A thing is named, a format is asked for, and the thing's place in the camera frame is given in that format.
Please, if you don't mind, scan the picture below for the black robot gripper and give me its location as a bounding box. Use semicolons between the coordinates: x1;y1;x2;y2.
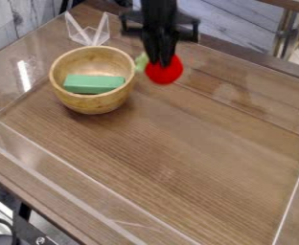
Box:
118;0;200;67

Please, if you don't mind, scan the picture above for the red plush fruit green leaf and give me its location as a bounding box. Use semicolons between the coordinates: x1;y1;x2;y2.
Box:
134;53;184;85

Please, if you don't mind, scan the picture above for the wooden bowl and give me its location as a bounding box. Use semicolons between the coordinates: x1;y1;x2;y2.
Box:
48;46;134;115

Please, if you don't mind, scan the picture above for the green rectangular block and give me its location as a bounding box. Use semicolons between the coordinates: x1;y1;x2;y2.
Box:
62;75;125;95

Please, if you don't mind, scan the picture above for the metal table leg background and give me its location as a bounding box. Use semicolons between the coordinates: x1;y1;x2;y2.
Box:
272;10;299;60

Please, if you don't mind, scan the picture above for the black table frame bracket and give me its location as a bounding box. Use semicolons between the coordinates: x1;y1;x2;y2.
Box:
13;202;57;245

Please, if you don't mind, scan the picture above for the black cable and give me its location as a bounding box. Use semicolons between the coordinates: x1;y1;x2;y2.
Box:
0;217;18;245

